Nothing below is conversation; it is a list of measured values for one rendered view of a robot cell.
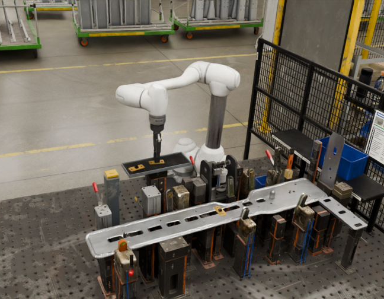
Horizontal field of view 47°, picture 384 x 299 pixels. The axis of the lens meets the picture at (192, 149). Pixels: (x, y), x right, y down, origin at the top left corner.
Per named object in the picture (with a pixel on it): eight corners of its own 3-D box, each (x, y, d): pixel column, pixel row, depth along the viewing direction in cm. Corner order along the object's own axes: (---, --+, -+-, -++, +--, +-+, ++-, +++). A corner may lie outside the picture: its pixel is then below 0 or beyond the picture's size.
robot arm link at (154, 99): (170, 111, 234) (148, 105, 238) (171, 83, 226) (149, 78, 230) (162, 118, 225) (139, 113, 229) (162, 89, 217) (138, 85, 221)
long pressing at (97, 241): (95, 264, 197) (95, 261, 196) (83, 234, 214) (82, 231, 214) (330, 197, 254) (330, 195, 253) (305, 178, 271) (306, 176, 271)
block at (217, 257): (216, 260, 244) (220, 219, 231) (204, 246, 254) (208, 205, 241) (224, 258, 247) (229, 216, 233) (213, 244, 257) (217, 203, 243)
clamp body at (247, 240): (239, 281, 232) (246, 229, 215) (227, 266, 241) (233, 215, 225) (253, 276, 235) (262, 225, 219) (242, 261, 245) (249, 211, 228)
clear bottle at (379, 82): (375, 105, 264) (384, 74, 255) (367, 102, 269) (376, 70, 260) (383, 104, 267) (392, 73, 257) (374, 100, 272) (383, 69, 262)
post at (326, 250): (325, 254, 254) (336, 214, 240) (313, 242, 262) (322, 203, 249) (333, 251, 256) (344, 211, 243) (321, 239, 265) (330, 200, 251)
